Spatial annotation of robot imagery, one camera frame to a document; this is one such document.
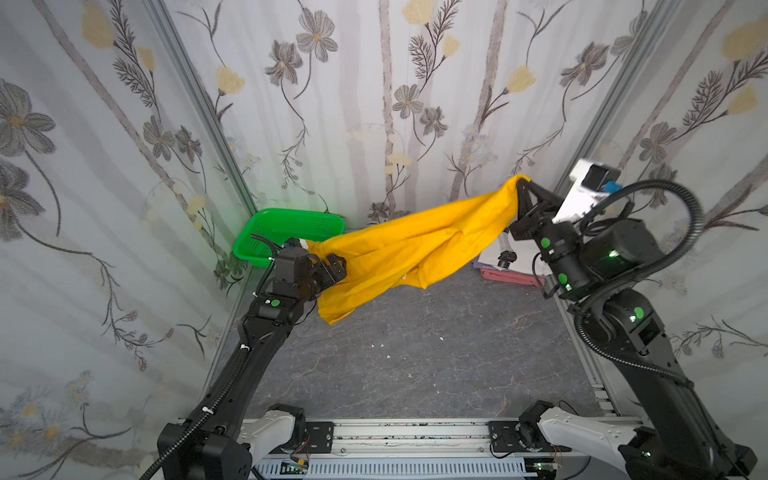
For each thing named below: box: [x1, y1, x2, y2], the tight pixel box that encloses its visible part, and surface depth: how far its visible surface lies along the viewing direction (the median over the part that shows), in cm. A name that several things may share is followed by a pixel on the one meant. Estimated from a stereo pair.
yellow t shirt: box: [307, 174, 531, 325], surface depth 61 cm
